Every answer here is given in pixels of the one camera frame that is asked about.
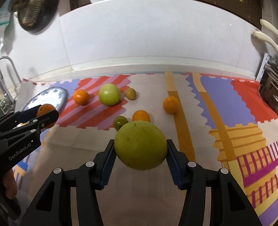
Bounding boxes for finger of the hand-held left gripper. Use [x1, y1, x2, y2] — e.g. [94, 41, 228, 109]
[0, 110, 59, 144]
[0, 105, 42, 130]

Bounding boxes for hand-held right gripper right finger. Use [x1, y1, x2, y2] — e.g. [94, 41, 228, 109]
[166, 139, 263, 226]

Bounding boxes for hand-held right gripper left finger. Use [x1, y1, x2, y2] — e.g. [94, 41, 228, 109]
[20, 139, 117, 226]

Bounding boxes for orange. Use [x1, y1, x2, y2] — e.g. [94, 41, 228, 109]
[73, 89, 90, 106]
[163, 96, 179, 114]
[132, 110, 151, 123]
[36, 104, 57, 129]

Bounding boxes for blue patterned white plate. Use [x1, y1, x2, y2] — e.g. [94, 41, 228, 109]
[22, 87, 67, 114]

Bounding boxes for large green round fruit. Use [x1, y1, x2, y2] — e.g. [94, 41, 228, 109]
[114, 121, 168, 170]

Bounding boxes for small green tomato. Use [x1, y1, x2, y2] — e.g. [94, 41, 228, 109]
[113, 116, 128, 131]

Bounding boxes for green apple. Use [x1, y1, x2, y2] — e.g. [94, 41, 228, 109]
[99, 83, 121, 106]

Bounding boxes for small yellowish brown fruit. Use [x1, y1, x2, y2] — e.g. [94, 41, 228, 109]
[125, 88, 137, 100]

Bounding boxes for person's left hand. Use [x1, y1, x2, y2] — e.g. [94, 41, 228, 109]
[0, 169, 18, 201]

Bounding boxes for steel kitchen faucet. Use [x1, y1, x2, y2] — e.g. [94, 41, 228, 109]
[0, 56, 22, 113]

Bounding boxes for colourful patterned table mat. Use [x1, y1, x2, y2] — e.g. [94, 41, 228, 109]
[12, 72, 278, 226]

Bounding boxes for white teal bag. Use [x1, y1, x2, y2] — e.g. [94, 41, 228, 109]
[0, 12, 14, 43]

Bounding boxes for black hanging pan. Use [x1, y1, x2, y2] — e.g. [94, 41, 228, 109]
[10, 0, 60, 33]

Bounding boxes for brass mesh strainer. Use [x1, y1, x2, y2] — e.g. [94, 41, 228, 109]
[13, 0, 45, 26]

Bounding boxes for white perforated panel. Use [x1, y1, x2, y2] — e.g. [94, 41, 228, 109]
[256, 54, 275, 81]

